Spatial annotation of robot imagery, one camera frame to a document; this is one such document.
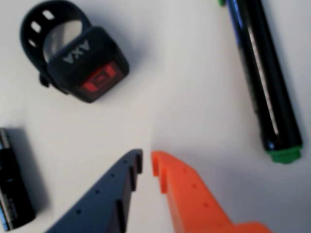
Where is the black marker green cap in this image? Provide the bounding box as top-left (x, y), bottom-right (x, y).
top-left (217, 0), bottom-right (304, 165)

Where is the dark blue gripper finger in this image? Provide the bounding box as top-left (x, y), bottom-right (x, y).
top-left (45, 149), bottom-right (144, 233)

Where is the black cylindrical battery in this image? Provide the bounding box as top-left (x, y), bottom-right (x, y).
top-left (0, 127), bottom-right (37, 231)

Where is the black bike light red lens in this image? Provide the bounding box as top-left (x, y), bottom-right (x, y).
top-left (19, 0), bottom-right (130, 104)

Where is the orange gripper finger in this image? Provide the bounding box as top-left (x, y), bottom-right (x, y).
top-left (151, 150), bottom-right (273, 233)

